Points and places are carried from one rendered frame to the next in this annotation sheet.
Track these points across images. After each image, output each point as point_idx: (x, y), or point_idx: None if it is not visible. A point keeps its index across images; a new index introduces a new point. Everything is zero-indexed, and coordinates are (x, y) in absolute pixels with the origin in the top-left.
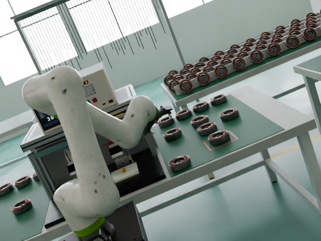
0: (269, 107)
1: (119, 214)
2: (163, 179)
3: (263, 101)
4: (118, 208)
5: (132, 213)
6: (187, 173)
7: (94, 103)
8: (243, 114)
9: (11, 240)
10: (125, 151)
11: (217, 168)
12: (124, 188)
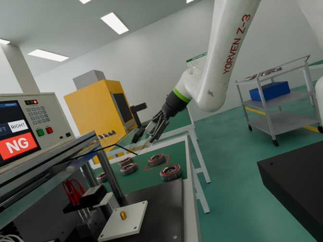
0: (144, 151)
1: (291, 166)
2: (183, 183)
3: (130, 154)
4: (271, 172)
5: (298, 151)
6: (191, 170)
7: (49, 134)
8: (134, 158)
9: None
10: (70, 221)
11: (191, 163)
12: (172, 211)
